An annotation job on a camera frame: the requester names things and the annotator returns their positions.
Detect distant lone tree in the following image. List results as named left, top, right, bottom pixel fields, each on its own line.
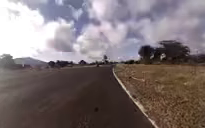
left=102, top=54, right=110, bottom=65

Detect distant low tree line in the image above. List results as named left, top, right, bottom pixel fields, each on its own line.
left=47, top=59, right=101, bottom=69

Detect white painted road edge line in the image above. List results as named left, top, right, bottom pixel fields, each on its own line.
left=111, top=66, right=160, bottom=128

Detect dark asphalt road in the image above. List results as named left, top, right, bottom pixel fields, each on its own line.
left=0, top=64, right=155, bottom=128

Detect group of dark trees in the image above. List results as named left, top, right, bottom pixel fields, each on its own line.
left=137, top=39, right=192, bottom=65

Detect distant hill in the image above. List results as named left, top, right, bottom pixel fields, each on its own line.
left=13, top=56, right=49, bottom=66

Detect dry brown grass field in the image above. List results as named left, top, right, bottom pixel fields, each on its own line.
left=113, top=62, right=205, bottom=128

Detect round dark bush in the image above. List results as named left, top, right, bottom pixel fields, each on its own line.
left=0, top=53, right=17, bottom=70

